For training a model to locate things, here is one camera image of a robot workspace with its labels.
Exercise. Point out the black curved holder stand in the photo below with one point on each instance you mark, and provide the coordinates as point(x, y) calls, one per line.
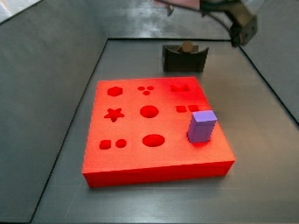
point(182, 61)

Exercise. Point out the purple rectangular block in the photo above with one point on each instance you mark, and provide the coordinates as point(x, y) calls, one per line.
point(202, 121)

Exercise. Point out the brown hexagon prism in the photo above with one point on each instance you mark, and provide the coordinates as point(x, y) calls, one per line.
point(185, 47)

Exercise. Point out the red shape sorting block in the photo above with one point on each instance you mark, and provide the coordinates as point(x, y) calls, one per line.
point(137, 143)

